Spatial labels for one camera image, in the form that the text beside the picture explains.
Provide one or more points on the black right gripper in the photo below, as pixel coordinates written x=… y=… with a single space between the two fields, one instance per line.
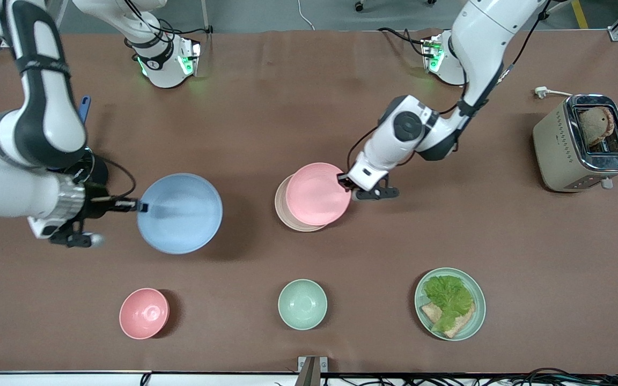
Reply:
x=96 y=205

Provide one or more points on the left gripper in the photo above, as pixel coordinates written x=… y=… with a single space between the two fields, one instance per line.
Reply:
x=345 y=181

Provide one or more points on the pink plate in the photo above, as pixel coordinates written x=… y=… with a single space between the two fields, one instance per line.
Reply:
x=317 y=194

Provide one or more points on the blue plate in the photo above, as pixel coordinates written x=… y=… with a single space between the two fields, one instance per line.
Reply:
x=180 y=214

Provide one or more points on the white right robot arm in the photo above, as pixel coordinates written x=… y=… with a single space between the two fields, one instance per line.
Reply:
x=46 y=123

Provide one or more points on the glass lid blue knob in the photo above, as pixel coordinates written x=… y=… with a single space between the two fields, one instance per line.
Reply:
x=82 y=172

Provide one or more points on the beige plate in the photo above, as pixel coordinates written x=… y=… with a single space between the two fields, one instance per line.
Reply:
x=281 y=206

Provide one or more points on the pink bowl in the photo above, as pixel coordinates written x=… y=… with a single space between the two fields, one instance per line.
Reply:
x=144 y=313

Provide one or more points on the green bowl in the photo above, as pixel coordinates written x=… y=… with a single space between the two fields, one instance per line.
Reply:
x=302 y=304

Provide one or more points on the green lettuce leaf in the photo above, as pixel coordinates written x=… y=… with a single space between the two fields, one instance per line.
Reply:
x=448 y=297

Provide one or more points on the black chair caster wheel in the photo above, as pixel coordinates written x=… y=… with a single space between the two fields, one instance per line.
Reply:
x=360 y=6

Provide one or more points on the green plate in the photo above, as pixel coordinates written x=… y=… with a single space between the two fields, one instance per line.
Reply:
x=478 y=308

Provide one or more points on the brown bread slice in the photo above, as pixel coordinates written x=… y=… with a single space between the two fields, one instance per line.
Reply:
x=462 y=324

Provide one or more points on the beige chrome toaster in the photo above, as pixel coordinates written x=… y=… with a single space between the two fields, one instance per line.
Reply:
x=556 y=155

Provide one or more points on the white toaster power plug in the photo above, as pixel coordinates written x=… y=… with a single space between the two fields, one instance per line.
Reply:
x=541 y=93

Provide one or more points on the toast slice in toaster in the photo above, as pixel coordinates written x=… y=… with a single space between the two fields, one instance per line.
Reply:
x=597 y=126

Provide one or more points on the grey metal bracket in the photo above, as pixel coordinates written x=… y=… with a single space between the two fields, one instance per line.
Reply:
x=311 y=367

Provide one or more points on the aluminium post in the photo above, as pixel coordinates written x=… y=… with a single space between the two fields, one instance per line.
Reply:
x=206 y=16

